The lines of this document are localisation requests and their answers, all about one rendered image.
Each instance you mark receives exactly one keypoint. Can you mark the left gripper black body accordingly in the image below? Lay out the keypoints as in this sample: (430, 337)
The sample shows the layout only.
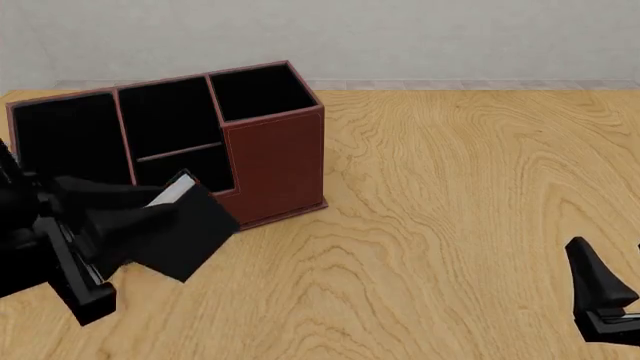
(75, 277)

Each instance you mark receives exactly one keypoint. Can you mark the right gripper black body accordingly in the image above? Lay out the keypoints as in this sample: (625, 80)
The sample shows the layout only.
(607, 326)

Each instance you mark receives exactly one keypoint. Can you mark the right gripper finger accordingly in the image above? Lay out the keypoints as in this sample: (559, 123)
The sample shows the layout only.
(595, 277)

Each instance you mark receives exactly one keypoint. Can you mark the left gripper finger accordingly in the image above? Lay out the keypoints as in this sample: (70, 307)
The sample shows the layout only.
(100, 195)
(125, 232)

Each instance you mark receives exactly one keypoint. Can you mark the black book with white pages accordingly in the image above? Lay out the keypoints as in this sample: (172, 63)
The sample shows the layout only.
(192, 232)

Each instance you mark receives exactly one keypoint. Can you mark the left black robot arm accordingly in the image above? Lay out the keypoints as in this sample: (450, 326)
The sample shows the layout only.
(15, 225)

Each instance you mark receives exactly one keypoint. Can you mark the red-brown desk caddy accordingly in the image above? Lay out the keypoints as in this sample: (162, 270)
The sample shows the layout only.
(272, 161)

